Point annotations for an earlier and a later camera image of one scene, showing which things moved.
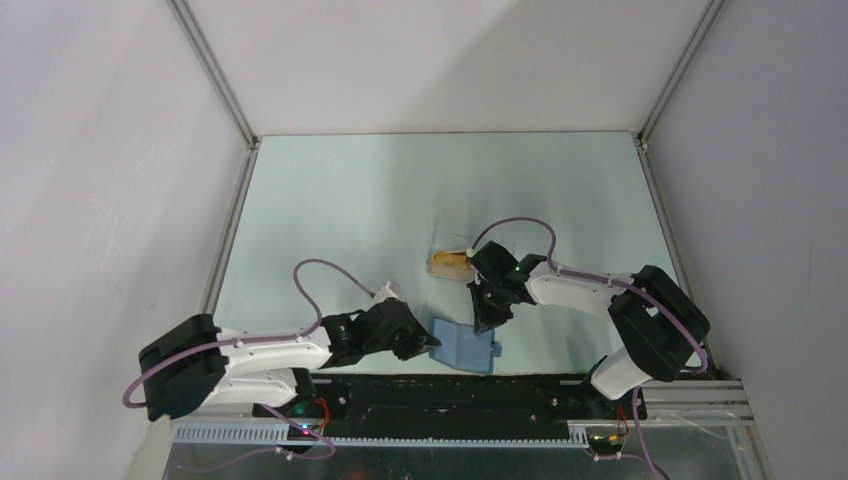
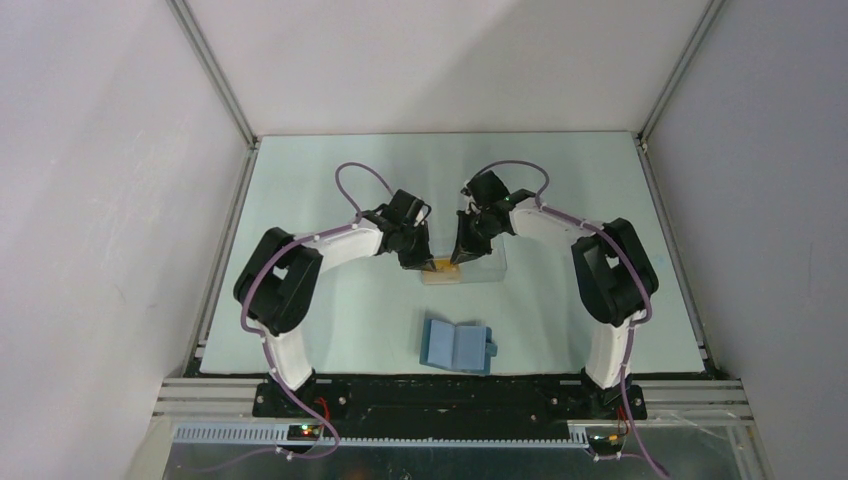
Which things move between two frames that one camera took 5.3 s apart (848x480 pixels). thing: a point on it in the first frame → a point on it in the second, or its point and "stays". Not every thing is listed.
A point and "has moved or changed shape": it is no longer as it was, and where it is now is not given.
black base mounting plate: [442, 405] stays
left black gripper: [417, 341] → [423, 259]
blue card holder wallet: [461, 346] has moved or changed shape
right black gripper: [485, 319] → [466, 248]
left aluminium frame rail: [249, 136] stays
